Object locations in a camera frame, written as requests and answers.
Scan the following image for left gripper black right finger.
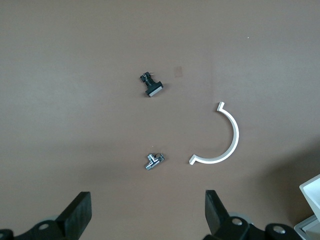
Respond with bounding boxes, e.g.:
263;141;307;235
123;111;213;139
204;189;301;240

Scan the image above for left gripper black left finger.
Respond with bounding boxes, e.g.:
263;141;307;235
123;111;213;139
0;191;93;240

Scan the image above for white plastic drawer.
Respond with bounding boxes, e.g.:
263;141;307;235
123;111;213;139
293;173;320;240

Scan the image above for black flat-head push button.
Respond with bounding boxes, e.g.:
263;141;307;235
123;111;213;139
138;71;165;98

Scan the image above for small silver metal fitting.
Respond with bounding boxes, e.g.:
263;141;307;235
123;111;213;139
144;152;166;171

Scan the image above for white half-ring bracket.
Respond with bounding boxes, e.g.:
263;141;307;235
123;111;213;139
187;101;240;167

